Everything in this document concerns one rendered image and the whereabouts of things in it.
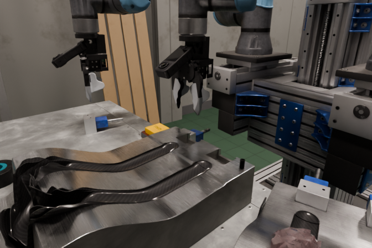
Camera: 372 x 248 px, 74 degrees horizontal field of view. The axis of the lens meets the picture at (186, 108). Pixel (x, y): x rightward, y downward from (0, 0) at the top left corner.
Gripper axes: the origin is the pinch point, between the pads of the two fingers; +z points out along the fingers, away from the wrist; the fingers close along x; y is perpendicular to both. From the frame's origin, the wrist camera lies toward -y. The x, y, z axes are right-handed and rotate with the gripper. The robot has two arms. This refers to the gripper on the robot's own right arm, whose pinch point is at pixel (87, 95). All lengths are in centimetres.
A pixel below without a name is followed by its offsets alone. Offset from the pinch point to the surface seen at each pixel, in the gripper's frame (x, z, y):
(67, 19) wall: 170, -25, -7
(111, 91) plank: 135, 34, 22
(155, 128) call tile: -15.0, 8.9, 19.0
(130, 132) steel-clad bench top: -7.1, 12.7, 12.2
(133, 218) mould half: -59, 2, 3
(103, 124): -2.3, 10.3, 3.7
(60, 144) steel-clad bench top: -7.4, 12.8, -9.9
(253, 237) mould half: -67, 3, 17
